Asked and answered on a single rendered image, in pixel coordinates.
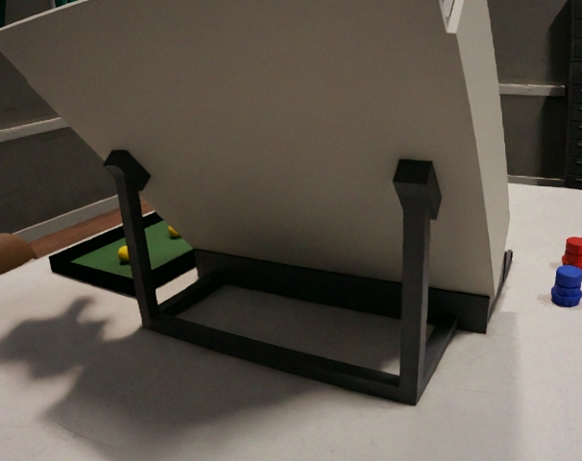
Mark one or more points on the large white panel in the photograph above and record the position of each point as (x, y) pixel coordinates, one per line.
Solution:
(272, 131)

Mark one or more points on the dark grey support stand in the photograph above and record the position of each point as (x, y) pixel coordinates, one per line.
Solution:
(418, 190)

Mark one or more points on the red plug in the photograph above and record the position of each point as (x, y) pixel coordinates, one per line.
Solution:
(573, 252)

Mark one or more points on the blue plug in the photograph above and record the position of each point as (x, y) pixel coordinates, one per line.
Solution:
(566, 290)

